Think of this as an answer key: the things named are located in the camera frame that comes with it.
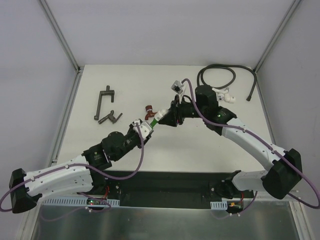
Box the green plastic faucet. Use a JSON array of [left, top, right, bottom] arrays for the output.
[[150, 118, 159, 129]]

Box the aluminium frame rail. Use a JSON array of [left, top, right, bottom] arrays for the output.
[[28, 176, 59, 198]]

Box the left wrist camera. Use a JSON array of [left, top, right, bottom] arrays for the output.
[[130, 119, 154, 139]]

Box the dark grey flexible hose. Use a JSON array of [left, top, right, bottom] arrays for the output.
[[196, 63, 258, 102]]

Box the grey metal faucet bracket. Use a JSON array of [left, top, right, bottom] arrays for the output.
[[93, 85, 116, 120]]

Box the white elbow pipe fitting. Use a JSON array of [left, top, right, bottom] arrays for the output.
[[154, 109, 169, 122]]

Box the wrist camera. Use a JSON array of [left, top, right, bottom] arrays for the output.
[[130, 119, 154, 139], [170, 80, 186, 97]]

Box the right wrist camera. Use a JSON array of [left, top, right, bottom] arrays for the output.
[[170, 80, 186, 97]]

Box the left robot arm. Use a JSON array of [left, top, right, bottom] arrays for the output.
[[5, 120, 154, 214]]

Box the grey metal faucet fixture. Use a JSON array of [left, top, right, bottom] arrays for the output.
[[98, 110, 123, 125]]

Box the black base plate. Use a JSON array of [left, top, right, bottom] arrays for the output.
[[47, 168, 286, 208]]

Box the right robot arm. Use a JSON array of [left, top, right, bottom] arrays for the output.
[[154, 85, 302, 200]]

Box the white faucet with blue cap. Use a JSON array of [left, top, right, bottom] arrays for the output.
[[212, 87, 236, 104]]

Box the brown plastic faucet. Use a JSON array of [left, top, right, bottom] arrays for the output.
[[144, 105, 156, 121]]

